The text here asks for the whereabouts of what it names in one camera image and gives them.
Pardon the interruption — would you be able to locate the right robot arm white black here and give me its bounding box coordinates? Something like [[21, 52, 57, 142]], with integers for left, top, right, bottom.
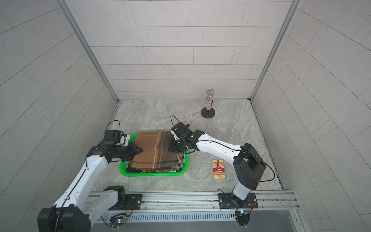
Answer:
[[170, 128, 267, 206]]

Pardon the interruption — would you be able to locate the left controller board with wires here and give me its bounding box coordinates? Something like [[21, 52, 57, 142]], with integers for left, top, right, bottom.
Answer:
[[101, 202, 133, 231]]

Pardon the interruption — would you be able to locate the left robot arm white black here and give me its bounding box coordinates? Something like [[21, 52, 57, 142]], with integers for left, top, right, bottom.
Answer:
[[37, 141, 143, 232]]

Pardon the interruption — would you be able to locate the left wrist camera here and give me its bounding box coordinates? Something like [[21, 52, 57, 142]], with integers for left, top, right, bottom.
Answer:
[[102, 130, 130, 146]]

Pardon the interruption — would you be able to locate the brown plaid fringed scarf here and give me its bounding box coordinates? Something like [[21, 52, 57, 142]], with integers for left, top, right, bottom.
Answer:
[[128, 131, 183, 172]]

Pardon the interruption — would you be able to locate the aluminium corner post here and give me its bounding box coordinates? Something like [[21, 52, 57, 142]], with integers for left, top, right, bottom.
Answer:
[[56, 0, 119, 103], [250, 0, 302, 102]]

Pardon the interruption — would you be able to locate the controller board with wires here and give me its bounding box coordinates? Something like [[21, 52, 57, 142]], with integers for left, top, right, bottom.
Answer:
[[101, 202, 133, 231], [234, 205, 254, 227]]

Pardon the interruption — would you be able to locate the green plastic basket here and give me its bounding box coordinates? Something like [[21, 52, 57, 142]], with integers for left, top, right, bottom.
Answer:
[[119, 132, 189, 177]]

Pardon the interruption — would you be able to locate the clear tube on black stand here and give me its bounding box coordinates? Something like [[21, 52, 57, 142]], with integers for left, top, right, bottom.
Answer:
[[201, 89, 215, 119]]

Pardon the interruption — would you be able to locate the black white smiley houndstooth scarf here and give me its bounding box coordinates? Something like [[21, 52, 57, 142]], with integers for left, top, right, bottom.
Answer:
[[125, 153, 185, 174]]

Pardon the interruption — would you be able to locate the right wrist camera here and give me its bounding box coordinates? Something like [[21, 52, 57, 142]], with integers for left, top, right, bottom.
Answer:
[[171, 122, 190, 140]]

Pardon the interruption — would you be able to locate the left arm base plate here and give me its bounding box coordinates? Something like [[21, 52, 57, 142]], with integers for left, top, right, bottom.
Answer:
[[121, 194, 143, 211]]

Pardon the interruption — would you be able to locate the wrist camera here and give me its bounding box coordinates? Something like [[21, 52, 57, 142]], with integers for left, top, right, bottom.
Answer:
[[102, 130, 130, 146], [171, 122, 190, 140]]

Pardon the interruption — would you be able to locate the left aluminium corner post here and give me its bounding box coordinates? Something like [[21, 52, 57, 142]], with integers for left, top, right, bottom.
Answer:
[[56, 0, 119, 103]]

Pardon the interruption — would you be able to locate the red playing card box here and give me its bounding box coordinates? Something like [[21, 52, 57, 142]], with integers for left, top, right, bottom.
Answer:
[[212, 159, 226, 179]]

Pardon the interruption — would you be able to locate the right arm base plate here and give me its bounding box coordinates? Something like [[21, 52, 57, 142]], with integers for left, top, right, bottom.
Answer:
[[217, 192, 259, 209]]

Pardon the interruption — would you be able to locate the right controller board with wires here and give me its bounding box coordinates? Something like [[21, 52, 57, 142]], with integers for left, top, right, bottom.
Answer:
[[234, 205, 254, 227]]

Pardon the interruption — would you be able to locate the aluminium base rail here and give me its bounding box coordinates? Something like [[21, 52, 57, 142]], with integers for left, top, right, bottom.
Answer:
[[86, 190, 299, 218]]

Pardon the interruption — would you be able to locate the right aluminium corner post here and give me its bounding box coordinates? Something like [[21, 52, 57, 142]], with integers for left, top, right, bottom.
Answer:
[[250, 0, 302, 102]]

